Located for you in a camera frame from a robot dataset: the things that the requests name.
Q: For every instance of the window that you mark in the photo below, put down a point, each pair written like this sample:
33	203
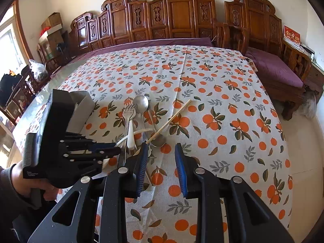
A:
11	43

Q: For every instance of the carved wooden armchair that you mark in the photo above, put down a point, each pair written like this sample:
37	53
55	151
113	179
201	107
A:
255	12

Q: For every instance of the metal table knife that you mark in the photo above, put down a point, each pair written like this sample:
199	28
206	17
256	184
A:
121	157

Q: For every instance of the person's left forearm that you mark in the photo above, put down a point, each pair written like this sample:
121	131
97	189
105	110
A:
10	202

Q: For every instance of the long carved wooden sofa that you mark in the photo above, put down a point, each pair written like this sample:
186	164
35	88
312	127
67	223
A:
177	12

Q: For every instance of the wooden side chair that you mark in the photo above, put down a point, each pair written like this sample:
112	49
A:
22	93

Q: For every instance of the long purple seat cushion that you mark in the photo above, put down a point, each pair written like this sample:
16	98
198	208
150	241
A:
151	43

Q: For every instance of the white slotted spoon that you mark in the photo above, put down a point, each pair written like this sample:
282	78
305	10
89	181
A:
135	131

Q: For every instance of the wooden chopstick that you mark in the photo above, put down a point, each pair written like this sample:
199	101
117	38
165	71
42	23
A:
172	117
148	178

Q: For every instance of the small cardboard box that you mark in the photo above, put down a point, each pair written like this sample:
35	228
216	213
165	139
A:
52	20

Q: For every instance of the clear plastic bag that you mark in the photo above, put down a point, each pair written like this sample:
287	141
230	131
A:
38	69

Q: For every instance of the orange fruit printed tablecloth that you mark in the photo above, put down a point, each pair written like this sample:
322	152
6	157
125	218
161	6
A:
215	93

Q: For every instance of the small metal spoon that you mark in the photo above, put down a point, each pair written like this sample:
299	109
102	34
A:
158	140

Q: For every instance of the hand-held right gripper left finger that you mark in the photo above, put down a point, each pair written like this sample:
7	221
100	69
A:
143	167

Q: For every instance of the person's left hand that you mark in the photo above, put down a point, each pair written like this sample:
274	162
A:
27	182

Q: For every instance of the purple armchair cushion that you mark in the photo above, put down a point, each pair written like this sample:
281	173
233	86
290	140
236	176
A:
273	65

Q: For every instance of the white plastic bag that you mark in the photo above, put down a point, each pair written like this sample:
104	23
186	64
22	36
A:
309	105

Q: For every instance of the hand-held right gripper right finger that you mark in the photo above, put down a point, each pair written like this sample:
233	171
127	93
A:
180	172

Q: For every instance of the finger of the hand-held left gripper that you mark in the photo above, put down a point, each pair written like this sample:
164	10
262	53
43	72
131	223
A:
106	150
86	165

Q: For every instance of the wooden side table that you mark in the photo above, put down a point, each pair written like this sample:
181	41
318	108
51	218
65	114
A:
316	76

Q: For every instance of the dark cloth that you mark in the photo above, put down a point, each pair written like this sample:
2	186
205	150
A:
8	86

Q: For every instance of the red desk calendar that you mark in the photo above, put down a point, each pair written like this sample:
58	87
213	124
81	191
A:
291	36

